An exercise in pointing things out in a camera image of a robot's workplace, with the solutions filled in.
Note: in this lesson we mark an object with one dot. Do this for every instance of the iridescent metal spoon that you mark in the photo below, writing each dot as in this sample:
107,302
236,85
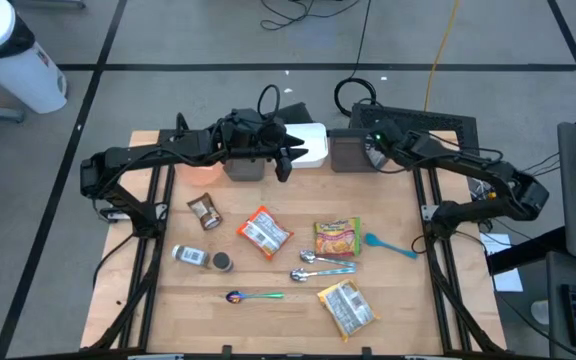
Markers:
234,297

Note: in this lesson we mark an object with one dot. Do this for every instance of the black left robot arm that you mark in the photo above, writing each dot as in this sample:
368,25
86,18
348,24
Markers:
158,152

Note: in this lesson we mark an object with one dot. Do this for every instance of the yellow ramen packet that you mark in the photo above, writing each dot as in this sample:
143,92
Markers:
348,310

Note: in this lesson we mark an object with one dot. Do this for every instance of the silver metal spoon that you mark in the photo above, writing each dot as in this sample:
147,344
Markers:
308,257

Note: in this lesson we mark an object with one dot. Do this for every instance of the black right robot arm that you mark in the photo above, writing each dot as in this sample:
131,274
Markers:
468,160

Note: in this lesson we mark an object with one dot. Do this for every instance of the garlic powder jar black lid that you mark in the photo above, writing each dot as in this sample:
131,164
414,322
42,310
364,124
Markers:
222,262

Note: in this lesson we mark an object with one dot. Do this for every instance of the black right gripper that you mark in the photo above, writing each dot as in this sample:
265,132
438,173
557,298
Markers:
393,140

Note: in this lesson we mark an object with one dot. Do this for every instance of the teal plastic spoon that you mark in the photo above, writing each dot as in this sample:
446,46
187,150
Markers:
374,240

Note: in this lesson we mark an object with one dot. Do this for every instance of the orange ramen packet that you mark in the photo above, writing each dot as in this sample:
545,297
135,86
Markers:
264,232

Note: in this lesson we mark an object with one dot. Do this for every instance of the white paper sheet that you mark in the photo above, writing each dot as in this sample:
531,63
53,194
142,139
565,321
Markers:
508,280

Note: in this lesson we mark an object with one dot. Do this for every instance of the white trash can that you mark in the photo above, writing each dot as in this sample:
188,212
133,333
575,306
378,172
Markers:
23,75

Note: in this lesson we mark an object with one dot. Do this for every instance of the white computer mouse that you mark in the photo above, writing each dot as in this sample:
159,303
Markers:
540,312

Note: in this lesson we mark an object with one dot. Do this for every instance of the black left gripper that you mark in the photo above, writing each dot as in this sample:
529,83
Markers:
268,137

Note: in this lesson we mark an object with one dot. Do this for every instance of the lime chili shrimp ramen packet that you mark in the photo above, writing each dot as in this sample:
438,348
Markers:
338,239

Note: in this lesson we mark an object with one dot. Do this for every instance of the yellow plug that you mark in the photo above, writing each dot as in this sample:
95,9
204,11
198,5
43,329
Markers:
492,196

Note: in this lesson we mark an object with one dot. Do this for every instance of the pink bowl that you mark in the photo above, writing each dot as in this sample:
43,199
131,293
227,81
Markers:
198,175

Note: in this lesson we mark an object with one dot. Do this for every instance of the white plastic bin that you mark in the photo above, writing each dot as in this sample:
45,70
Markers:
315,145

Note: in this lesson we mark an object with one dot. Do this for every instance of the black table frame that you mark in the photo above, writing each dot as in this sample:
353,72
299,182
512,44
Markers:
167,135

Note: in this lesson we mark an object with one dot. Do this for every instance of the clear spice jar white label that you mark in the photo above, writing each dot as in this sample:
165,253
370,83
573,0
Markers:
190,255

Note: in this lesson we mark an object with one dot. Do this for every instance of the grey plastic bin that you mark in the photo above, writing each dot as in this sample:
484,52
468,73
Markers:
245,171
348,152

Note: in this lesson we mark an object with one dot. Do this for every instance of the black desk leg bar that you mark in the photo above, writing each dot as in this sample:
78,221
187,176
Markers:
528,250

